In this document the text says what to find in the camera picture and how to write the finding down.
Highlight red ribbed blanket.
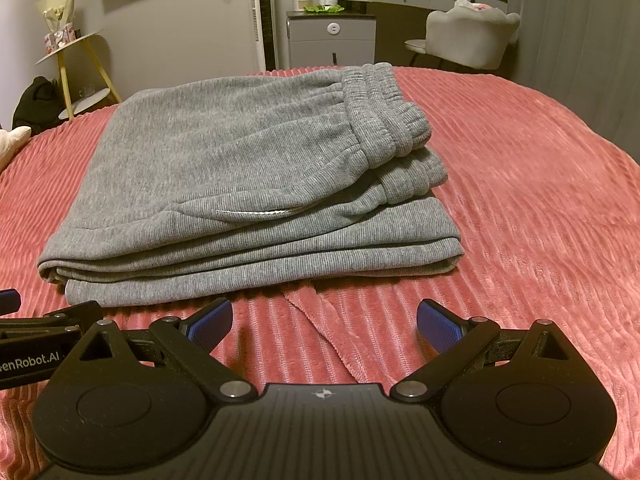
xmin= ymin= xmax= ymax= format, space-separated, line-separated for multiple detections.
xmin=0 ymin=65 xmax=640 ymax=480

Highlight grey curtain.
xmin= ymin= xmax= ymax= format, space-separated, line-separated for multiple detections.
xmin=510 ymin=0 xmax=640 ymax=161

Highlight pale pink plush pillow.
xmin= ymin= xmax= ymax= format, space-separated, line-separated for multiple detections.
xmin=0 ymin=125 xmax=33 ymax=173

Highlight white upholstered chair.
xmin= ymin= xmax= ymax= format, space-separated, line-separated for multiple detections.
xmin=404 ymin=0 xmax=522 ymax=81

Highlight tall white standing panel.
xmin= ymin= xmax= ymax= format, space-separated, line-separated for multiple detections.
xmin=246 ymin=0 xmax=276 ymax=72

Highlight wrapped flower bouquet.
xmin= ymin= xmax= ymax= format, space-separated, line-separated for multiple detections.
xmin=34 ymin=0 xmax=81 ymax=53

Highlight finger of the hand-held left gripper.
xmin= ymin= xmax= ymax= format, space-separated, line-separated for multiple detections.
xmin=0 ymin=288 xmax=103 ymax=343

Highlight side table with yellow legs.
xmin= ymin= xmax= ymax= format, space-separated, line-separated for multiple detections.
xmin=34 ymin=30 xmax=123 ymax=120

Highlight grey bedside cabinet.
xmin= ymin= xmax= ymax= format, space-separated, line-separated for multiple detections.
xmin=286 ymin=10 xmax=377 ymax=69

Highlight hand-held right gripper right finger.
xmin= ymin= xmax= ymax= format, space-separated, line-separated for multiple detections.
xmin=389 ymin=298 xmax=571 ymax=403

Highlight black bag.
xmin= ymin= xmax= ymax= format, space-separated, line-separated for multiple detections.
xmin=11 ymin=76 xmax=60 ymax=137

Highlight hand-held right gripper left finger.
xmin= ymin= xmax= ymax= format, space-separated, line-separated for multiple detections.
xmin=75 ymin=297 xmax=253 ymax=403

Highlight grey pants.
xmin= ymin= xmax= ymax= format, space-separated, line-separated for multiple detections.
xmin=37 ymin=62 xmax=463 ymax=307

